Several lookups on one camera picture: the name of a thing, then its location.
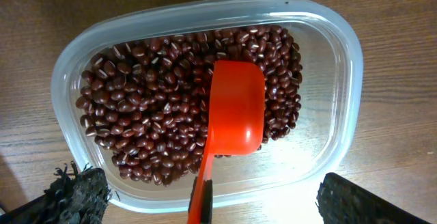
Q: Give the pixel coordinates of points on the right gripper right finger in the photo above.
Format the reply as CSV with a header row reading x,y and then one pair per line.
x,y
341,201

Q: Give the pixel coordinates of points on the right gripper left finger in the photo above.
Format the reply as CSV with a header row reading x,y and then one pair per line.
x,y
77,197

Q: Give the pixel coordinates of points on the orange plastic measuring scoop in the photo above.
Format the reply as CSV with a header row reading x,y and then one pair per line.
x,y
235,127

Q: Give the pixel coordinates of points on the clear plastic food container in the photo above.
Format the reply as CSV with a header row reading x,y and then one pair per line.
x,y
290,168

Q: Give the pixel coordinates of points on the red adzuki beans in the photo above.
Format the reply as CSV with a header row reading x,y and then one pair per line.
x,y
148,100

